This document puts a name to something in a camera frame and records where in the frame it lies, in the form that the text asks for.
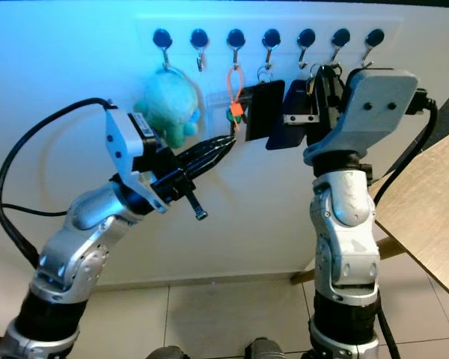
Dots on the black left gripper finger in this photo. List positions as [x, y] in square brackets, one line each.
[209, 163]
[208, 151]

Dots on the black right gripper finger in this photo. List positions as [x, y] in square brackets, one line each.
[329, 84]
[309, 97]

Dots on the keys with blue card holder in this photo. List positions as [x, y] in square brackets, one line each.
[288, 120]

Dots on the black round metal hook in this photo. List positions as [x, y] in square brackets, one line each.
[340, 36]
[306, 36]
[374, 36]
[271, 36]
[200, 37]
[163, 37]
[236, 37]

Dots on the clear badge holder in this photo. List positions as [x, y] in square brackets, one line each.
[215, 106]

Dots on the black card holder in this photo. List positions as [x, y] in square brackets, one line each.
[263, 108]

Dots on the orange loop green key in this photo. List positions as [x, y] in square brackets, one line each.
[236, 112]

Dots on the teal plush toy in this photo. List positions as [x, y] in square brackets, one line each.
[165, 101]

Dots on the light wooden table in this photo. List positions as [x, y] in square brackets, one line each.
[434, 217]

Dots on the grey right robot leg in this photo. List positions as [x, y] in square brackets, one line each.
[266, 350]

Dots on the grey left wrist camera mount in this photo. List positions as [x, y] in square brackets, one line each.
[123, 142]

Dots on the white hook rail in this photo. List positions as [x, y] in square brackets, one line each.
[179, 51]

